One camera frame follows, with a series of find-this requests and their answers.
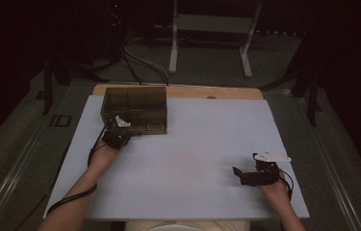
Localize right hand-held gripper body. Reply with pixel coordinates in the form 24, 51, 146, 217
240, 150, 292, 187

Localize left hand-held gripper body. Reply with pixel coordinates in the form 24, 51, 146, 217
101, 115, 132, 150

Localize clear plastic ring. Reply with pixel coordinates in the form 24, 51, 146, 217
146, 121, 165, 131

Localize smoked transparent drawer box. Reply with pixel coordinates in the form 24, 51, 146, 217
100, 86, 168, 136

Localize person's right hand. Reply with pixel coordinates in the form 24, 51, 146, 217
259, 176, 289, 202

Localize person's left hand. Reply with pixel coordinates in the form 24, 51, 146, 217
89, 142, 119, 172

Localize white table board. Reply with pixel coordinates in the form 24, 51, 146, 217
42, 94, 311, 221

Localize black metal stand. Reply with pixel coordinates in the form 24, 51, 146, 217
259, 61, 322, 128
41, 54, 109, 116

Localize person's beige clothing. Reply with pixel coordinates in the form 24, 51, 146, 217
124, 219, 251, 231

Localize white metal stand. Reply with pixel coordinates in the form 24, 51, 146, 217
168, 0, 263, 79

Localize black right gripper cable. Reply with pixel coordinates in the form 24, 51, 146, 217
277, 177, 295, 202

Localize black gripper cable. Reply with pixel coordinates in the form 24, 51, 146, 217
46, 124, 109, 217
277, 177, 295, 202

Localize grey metal rail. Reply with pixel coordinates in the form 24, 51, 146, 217
0, 92, 71, 231
292, 92, 361, 231

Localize black floor cables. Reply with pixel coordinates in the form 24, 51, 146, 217
120, 51, 147, 86

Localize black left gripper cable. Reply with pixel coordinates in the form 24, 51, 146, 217
46, 124, 109, 217

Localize white floor cable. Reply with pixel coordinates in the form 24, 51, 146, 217
123, 37, 170, 86

